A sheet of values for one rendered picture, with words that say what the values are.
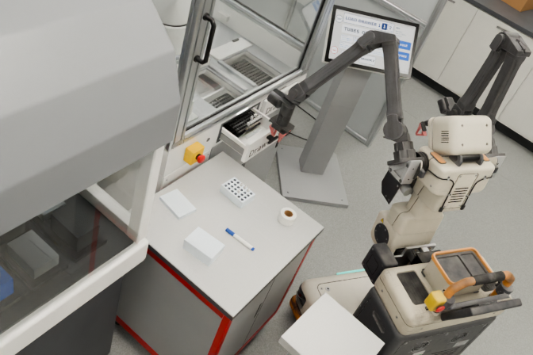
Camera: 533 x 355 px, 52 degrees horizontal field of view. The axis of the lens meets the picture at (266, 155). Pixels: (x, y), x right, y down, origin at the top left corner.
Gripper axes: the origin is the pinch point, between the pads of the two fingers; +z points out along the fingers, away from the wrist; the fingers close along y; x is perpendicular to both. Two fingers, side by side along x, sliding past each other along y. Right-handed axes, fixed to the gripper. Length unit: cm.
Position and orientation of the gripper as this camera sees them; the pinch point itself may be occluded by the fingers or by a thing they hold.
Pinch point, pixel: (276, 138)
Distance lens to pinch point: 246.8
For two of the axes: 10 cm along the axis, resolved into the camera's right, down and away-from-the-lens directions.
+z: -2.7, 7.3, 6.3
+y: -7.7, -5.6, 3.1
